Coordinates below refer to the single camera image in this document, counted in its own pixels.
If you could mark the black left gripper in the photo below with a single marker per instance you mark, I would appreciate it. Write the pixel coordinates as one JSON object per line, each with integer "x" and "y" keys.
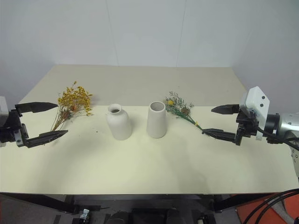
{"x": 12, "y": 130}

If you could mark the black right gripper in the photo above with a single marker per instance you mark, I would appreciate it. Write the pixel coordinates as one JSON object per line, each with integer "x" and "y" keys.
{"x": 246, "y": 123}

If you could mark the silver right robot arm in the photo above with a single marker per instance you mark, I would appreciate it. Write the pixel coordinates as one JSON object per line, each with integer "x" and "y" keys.
{"x": 287, "y": 123}

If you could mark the white tapered vase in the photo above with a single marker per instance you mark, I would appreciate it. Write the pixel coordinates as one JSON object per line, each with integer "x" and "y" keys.
{"x": 156, "y": 121}

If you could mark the white bottle-shaped vase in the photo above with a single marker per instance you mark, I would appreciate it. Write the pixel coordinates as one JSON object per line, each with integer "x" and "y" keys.
{"x": 119, "y": 123}

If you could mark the yellow dried flower bunch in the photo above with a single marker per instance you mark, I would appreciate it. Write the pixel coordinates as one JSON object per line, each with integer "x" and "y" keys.
{"x": 73, "y": 99}

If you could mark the green dried flower bunch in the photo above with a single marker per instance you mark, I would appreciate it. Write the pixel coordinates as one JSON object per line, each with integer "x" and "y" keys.
{"x": 181, "y": 108}

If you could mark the orange floor mat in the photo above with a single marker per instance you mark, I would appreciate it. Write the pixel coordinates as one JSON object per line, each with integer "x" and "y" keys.
{"x": 259, "y": 210}

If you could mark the small silver metal clamp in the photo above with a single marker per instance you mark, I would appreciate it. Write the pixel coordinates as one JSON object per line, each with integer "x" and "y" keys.
{"x": 84, "y": 214}

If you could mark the dark rounded shape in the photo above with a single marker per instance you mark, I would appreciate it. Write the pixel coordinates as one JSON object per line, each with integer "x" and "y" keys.
{"x": 119, "y": 218}

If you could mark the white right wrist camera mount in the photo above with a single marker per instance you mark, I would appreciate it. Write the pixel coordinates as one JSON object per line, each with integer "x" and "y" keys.
{"x": 257, "y": 100}

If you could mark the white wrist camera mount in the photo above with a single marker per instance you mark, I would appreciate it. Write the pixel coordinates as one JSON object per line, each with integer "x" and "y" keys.
{"x": 257, "y": 100}
{"x": 2, "y": 108}

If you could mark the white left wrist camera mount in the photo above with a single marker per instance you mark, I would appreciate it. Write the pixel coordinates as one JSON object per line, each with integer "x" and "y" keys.
{"x": 2, "y": 108}

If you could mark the black table frame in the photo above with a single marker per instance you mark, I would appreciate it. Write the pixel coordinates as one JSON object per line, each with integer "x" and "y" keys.
{"x": 140, "y": 198}

